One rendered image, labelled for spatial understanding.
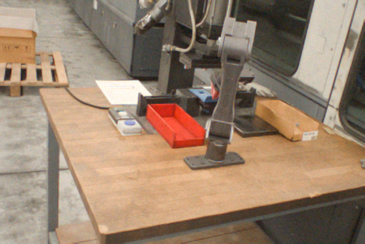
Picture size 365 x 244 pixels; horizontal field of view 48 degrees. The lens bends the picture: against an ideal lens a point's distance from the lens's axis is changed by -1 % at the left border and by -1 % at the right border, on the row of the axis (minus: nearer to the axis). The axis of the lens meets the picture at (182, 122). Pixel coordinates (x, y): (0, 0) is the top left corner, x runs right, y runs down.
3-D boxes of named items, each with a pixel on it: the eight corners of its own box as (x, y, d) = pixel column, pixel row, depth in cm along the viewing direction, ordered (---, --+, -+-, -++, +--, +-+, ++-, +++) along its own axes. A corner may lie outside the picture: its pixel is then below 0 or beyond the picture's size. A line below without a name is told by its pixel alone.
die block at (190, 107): (184, 117, 164) (186, 100, 161) (173, 108, 172) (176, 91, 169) (226, 115, 173) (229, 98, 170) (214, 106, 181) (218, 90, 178)
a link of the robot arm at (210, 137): (208, 116, 132) (206, 122, 127) (235, 121, 131) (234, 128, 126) (204, 134, 134) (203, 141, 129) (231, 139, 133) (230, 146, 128)
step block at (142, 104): (138, 116, 159) (141, 94, 156) (135, 113, 161) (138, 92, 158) (154, 115, 162) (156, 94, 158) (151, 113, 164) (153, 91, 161)
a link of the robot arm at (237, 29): (225, 40, 145) (225, 11, 114) (250, 45, 143) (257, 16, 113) (218, 74, 144) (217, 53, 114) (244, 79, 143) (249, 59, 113)
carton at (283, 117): (291, 143, 157) (295, 125, 154) (253, 117, 177) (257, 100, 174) (315, 141, 163) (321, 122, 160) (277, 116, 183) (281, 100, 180)
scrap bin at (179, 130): (172, 149, 138) (175, 132, 135) (145, 119, 158) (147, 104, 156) (203, 145, 143) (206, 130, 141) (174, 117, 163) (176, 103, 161)
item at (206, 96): (206, 103, 158) (207, 96, 157) (188, 89, 170) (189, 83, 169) (221, 102, 161) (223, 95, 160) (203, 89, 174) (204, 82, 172)
